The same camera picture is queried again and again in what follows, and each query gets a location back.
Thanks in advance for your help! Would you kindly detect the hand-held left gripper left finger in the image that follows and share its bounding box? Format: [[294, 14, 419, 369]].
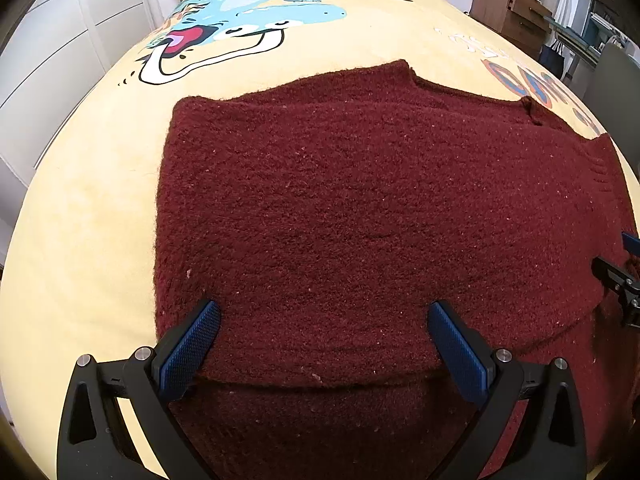
[[56, 300, 222, 480]]

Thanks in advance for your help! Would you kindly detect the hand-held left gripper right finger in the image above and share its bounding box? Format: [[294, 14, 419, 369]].
[[427, 301, 587, 480]]

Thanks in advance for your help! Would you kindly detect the maroon knit sweater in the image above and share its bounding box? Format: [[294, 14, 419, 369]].
[[152, 59, 640, 480]]

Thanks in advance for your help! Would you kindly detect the grey chair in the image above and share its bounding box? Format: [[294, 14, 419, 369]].
[[585, 42, 640, 131]]

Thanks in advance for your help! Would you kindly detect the yellow dinosaur printed blanket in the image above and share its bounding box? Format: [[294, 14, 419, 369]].
[[0, 0, 640, 480]]

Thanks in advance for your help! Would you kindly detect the dark blue bag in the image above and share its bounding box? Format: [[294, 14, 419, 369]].
[[537, 42, 566, 81]]

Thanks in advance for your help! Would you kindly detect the white desk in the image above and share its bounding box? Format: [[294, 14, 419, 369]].
[[545, 10, 618, 68]]

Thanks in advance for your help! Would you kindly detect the wooden dresser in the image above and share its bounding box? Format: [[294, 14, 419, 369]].
[[470, 0, 553, 58]]

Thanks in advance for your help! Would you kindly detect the white wardrobe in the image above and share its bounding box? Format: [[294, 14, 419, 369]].
[[0, 0, 171, 261]]

